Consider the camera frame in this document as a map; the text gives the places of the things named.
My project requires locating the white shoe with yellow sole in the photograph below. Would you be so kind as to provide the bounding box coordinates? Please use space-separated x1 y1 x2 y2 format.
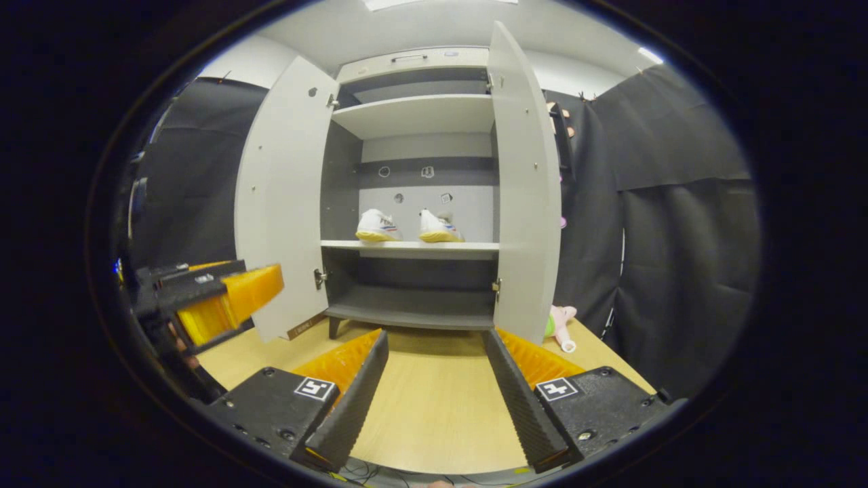
355 208 403 243
418 208 466 243

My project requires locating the large ceiling light panel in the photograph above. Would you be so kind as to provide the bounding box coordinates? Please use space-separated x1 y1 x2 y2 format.
363 0 519 12

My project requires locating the pink plush toy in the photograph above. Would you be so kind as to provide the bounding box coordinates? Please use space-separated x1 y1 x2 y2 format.
545 305 578 353

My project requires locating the black backdrop cloth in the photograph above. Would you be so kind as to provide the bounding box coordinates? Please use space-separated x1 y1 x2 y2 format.
125 76 272 272
542 64 760 401

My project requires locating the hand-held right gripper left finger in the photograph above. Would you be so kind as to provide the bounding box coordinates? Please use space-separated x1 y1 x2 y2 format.
203 329 391 473

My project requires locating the white shoe cabinet door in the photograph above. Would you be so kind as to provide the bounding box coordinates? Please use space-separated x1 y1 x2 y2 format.
487 20 564 346
234 56 340 343

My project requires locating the white shoe cabinet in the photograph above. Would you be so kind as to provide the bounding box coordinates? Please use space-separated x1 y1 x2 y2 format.
319 46 502 340

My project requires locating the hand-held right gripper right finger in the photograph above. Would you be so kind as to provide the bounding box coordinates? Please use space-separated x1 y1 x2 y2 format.
483 327 686 474

